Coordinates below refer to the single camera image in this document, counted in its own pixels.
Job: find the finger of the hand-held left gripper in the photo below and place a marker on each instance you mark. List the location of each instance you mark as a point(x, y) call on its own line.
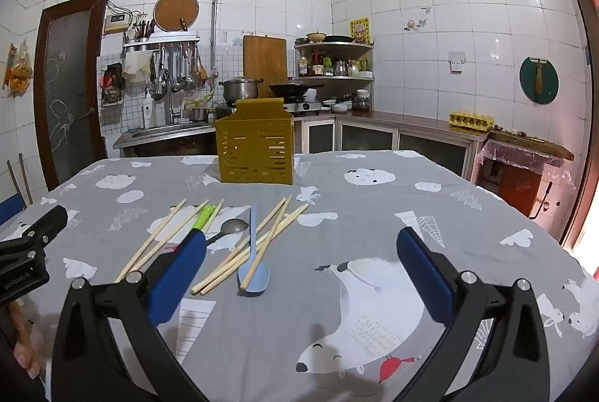
point(47, 222)

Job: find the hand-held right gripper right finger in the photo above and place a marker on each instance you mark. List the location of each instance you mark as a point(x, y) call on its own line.
point(423, 273)

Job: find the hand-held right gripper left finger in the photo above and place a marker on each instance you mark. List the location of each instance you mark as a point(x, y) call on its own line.
point(180, 275)

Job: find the pile of wooden chopsticks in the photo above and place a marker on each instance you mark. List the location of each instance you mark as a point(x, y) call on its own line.
point(217, 273)

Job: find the grey metal spoon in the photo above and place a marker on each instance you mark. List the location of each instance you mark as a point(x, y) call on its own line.
point(234, 226)

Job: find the light blue plastic spoon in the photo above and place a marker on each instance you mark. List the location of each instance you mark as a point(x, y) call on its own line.
point(254, 280)

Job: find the yellow perforated utensil holder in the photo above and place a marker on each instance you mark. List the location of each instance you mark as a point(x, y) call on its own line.
point(255, 144)

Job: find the person's left hand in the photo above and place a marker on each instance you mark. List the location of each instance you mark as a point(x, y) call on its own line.
point(23, 336)

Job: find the blue chair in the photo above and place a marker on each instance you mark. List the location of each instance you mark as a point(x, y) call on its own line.
point(11, 208)

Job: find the brown frosted glass door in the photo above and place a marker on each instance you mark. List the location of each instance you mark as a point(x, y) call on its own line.
point(70, 93)

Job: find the steel kitchen sink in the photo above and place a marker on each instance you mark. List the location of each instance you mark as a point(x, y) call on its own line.
point(164, 133)

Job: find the white dish soap bottle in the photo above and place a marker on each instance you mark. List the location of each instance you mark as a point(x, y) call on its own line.
point(147, 114)

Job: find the kitchen counter cabinet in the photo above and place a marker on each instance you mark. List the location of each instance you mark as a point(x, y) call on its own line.
point(365, 135)

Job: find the orange hanging bag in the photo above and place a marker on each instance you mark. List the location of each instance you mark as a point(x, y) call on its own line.
point(18, 72)

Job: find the red and black hanging gloves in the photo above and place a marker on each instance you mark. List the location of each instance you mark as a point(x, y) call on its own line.
point(112, 79)

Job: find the yellow egg carton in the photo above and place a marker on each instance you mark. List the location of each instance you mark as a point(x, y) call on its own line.
point(470, 120)

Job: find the steel faucet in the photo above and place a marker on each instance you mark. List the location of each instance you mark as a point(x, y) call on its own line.
point(174, 114)

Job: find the small steel pot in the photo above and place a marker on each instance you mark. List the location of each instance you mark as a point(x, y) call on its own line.
point(199, 114)

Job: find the thick wooden chopping block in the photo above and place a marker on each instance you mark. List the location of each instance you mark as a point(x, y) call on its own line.
point(529, 144)

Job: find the white hanging cloth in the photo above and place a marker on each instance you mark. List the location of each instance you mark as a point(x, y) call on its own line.
point(135, 67)

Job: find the stack of white bowls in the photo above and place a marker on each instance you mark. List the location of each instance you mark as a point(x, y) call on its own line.
point(340, 106)

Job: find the steel pot with lid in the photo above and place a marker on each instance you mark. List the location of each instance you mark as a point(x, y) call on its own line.
point(239, 91)

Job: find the steel gas stove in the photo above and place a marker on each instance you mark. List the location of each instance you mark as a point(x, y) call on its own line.
point(306, 106)

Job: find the black wok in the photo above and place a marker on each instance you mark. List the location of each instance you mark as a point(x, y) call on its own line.
point(290, 89)

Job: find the rectangular wooden cutting board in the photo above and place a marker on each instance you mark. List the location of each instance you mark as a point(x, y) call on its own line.
point(264, 65)

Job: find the green round board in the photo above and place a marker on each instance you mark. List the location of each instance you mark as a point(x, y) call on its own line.
point(551, 84)

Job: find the steel corner shelf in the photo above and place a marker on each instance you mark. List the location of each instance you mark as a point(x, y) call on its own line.
point(337, 46)

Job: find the round wooden board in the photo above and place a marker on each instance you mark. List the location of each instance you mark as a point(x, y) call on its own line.
point(175, 11)

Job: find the white wall device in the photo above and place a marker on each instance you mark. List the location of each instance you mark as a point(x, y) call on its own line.
point(116, 22)

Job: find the steel wall utensil rack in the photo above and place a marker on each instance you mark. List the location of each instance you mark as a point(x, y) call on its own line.
point(159, 41)

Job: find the white wall socket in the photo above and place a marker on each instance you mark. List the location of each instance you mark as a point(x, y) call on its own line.
point(456, 61)

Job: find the cartoon wall stickers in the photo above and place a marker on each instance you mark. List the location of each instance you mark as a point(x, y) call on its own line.
point(416, 23)

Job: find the yellow wall poster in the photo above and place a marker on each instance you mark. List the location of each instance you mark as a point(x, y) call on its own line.
point(359, 30)

